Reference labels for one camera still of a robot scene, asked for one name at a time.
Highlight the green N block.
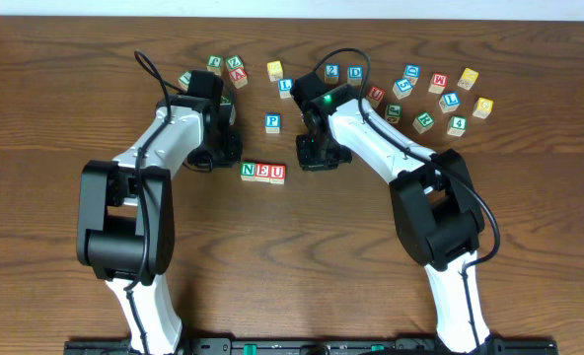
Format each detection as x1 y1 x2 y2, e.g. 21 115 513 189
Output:
241 162 256 181

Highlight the red u block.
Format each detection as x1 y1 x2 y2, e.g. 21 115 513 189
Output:
366 86 386 108
269 165 286 184

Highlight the red E block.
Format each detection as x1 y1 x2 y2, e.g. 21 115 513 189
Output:
255 163 271 182

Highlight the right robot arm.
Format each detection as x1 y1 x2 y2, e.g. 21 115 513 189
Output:
291 72 490 353

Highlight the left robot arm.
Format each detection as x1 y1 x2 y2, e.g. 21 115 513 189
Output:
64 70 242 354

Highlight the green B block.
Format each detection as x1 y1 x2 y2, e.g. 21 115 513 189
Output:
220 96 233 106

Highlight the blue P block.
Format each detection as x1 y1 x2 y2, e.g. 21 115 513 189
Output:
264 113 281 134

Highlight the red A block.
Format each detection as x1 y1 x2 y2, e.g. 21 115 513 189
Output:
229 67 249 89

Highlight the blue L block centre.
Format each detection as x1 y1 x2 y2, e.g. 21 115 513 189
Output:
278 78 294 99

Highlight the blue l block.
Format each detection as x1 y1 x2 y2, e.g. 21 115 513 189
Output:
439 92 461 113
278 78 294 99

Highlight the green 7 block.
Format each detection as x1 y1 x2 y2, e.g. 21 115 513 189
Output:
178 71 191 91

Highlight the blue 2 block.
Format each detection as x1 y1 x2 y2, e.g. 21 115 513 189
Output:
324 63 340 85

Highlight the green F block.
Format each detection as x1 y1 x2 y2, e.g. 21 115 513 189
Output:
206 55 225 76

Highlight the green Z block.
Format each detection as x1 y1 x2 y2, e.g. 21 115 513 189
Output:
225 55 245 72

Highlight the green J block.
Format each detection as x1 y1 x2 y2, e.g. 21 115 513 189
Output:
385 104 402 124

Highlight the blue D block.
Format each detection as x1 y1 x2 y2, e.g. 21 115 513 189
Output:
347 65 364 86

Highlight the yellow top block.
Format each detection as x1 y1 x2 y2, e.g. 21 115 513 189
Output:
266 60 284 82

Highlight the blue 5 block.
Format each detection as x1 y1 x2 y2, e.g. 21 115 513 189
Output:
393 78 413 100

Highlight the green R block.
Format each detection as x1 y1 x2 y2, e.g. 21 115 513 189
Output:
412 111 435 134

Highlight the red M block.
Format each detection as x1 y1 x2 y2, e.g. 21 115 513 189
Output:
428 73 448 94

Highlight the blue L block right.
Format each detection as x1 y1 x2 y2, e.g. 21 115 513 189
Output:
439 92 461 113

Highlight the green 4 block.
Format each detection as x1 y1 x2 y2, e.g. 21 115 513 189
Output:
447 115 468 137

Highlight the yellow block far right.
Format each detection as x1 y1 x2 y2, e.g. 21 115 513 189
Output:
457 67 479 91

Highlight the yellow G block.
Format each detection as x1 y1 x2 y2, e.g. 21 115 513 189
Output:
473 97 493 119

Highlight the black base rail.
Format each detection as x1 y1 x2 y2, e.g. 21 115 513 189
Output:
63 334 559 355

